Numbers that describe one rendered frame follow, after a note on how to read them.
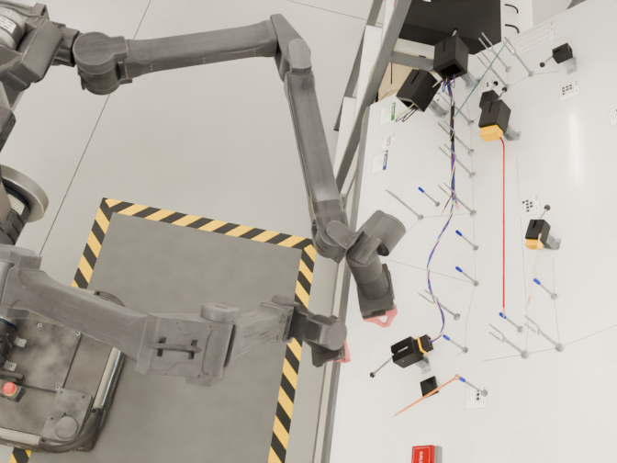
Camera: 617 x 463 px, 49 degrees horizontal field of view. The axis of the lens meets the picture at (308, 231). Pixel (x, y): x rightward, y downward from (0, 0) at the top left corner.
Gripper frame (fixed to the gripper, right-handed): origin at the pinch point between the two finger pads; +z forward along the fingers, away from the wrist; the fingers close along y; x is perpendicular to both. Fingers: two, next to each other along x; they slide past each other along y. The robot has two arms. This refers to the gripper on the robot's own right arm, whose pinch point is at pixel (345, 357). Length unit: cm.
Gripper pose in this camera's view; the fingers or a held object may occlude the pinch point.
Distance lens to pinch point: 149.3
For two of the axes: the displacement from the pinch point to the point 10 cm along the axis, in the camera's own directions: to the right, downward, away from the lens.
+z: 5.5, 5.3, 6.5
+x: -8.4, 3.9, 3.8
